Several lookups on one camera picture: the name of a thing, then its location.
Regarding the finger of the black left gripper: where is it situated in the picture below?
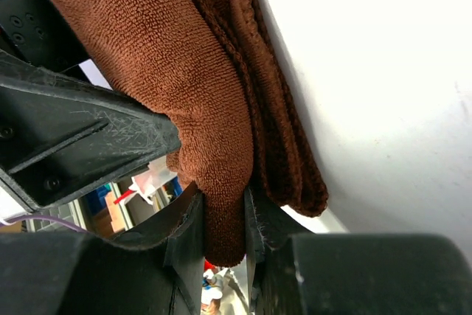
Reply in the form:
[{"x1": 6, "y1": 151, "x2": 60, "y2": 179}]
[{"x1": 1, "y1": 52, "x2": 181, "y2": 212}]

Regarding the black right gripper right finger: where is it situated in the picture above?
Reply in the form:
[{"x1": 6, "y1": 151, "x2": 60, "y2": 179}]
[{"x1": 244, "y1": 188, "x2": 471, "y2": 314}]

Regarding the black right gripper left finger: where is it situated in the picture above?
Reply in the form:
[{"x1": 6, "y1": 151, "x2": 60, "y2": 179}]
[{"x1": 1, "y1": 184, "x2": 204, "y2": 314}]

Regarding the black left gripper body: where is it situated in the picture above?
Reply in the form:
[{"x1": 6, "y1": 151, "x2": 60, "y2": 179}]
[{"x1": 0, "y1": 0, "x2": 89, "y2": 82}]

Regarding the brown microfiber towel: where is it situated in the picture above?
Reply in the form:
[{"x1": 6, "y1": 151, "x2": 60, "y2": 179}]
[{"x1": 51, "y1": 0, "x2": 328, "y2": 267}]

